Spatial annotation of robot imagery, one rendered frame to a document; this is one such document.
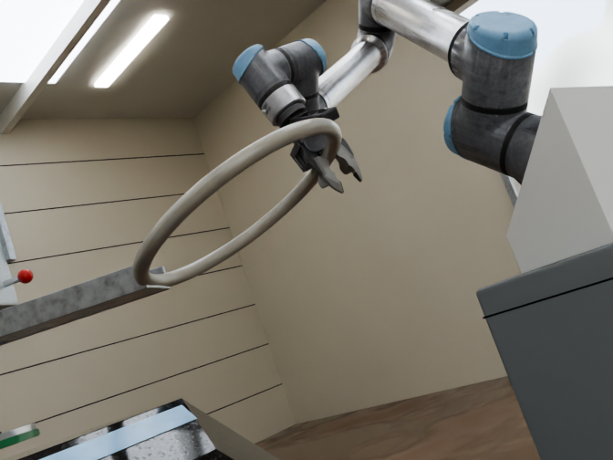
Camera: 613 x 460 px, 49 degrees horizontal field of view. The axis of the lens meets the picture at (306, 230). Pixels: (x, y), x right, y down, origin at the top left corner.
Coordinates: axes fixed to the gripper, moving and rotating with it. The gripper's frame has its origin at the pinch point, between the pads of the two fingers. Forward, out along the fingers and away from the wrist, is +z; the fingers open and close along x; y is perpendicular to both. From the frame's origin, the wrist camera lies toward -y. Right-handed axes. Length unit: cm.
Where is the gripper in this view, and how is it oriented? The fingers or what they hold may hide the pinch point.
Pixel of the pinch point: (349, 180)
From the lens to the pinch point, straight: 140.5
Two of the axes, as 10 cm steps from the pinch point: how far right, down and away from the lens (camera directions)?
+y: -2.4, 4.0, 8.8
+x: -7.6, 4.8, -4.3
